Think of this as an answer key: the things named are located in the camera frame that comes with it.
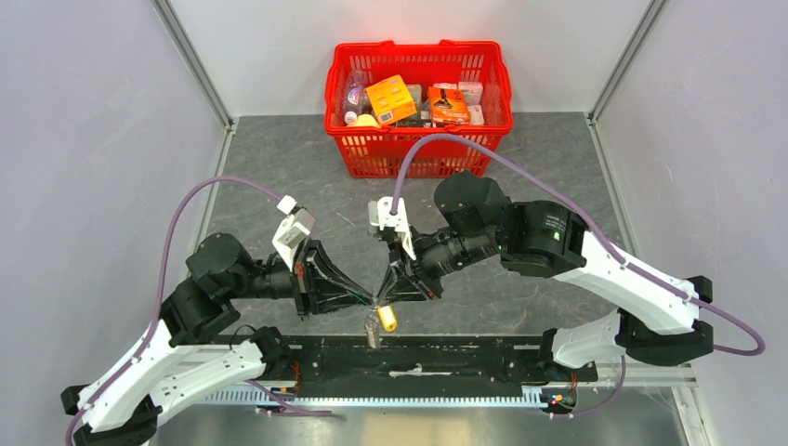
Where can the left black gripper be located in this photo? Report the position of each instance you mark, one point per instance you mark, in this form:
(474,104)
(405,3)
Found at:
(321,284)

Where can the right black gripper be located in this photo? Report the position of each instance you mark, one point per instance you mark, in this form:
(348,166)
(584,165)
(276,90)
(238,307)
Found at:
(420,284)

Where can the key with yellow tag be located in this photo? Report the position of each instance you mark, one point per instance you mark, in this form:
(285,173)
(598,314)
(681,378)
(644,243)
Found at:
(387,317)

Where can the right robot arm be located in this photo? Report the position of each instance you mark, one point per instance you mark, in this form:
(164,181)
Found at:
(656,317)

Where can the plastic bottle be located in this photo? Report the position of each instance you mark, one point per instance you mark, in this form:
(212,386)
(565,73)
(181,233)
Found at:
(355,101)

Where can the orange black package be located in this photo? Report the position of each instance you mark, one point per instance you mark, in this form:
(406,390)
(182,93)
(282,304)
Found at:
(447,106)

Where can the orange box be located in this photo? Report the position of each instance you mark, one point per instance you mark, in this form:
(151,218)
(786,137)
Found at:
(391,100)

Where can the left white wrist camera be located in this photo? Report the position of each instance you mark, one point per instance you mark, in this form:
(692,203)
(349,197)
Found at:
(294,229)

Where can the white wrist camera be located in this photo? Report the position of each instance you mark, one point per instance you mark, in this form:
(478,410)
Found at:
(389,214)
(294,229)

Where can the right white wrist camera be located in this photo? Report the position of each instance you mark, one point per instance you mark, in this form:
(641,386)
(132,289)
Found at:
(389,214)

